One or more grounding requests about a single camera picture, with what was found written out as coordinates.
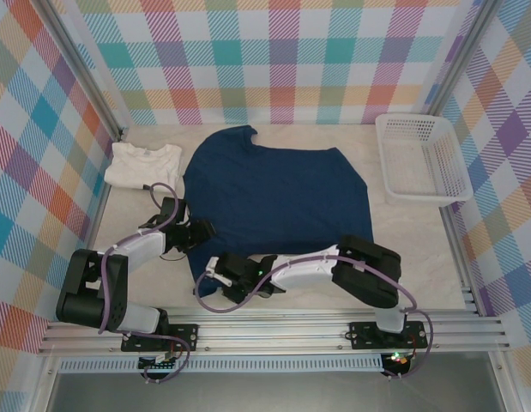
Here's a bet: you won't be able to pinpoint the dark blue t-shirt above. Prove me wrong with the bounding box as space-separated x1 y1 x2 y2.
182 124 375 298

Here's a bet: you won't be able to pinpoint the folded white t-shirt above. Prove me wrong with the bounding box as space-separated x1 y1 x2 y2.
104 141 184 193

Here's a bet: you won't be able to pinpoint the small circuit board white connector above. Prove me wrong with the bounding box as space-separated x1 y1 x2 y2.
138 352 180 373

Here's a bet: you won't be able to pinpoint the small circuit board coloured lights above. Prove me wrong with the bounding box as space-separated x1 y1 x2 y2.
381 350 414 373

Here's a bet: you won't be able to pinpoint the white perforated plastic basket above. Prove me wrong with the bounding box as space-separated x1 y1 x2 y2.
374 112 474 207

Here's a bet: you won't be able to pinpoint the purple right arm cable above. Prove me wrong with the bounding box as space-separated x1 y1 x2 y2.
194 252 436 383

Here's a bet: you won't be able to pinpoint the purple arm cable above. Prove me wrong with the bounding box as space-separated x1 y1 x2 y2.
97 182 193 385
194 252 436 383

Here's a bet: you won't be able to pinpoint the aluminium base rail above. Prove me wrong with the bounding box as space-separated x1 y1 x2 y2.
36 306 514 356

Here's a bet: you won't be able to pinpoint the aluminium table side rail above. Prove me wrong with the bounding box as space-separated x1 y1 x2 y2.
69 128 124 310
438 205 479 310

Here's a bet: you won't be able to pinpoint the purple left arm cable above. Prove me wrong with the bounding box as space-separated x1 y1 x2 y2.
97 182 193 385

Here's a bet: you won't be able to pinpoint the white slotted cable duct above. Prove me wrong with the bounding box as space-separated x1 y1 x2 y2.
57 354 384 374

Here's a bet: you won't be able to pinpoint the aluminium frame post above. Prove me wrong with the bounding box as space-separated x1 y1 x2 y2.
422 0 500 119
39 0 130 141

